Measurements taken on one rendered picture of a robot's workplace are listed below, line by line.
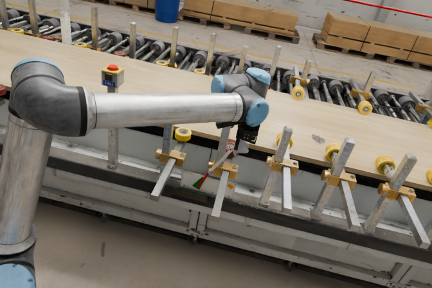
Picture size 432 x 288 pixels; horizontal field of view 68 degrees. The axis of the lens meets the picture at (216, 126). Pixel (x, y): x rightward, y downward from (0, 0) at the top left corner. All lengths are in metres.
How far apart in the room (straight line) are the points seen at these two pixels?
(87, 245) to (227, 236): 0.87
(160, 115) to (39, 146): 0.33
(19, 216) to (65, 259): 1.15
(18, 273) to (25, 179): 0.28
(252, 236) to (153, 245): 0.64
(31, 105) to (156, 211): 1.48
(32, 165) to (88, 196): 1.33
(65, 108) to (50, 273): 1.54
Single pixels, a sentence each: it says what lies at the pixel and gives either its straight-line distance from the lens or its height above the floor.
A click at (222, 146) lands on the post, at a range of 1.39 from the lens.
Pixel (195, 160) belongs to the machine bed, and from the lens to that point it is 1.74.
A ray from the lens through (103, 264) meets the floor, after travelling 2.16.
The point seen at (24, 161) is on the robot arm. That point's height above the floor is 1.19.
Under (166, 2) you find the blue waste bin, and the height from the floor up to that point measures 0.40.
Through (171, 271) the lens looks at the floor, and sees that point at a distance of 2.12.
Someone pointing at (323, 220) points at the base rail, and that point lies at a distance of 1.64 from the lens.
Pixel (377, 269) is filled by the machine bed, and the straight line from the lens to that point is 2.35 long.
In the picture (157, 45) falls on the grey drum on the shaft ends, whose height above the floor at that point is 0.84.
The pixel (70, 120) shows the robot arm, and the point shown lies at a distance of 0.74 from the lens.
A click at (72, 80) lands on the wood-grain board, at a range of 2.05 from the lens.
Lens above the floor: 1.77
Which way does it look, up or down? 31 degrees down
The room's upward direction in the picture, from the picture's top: 11 degrees clockwise
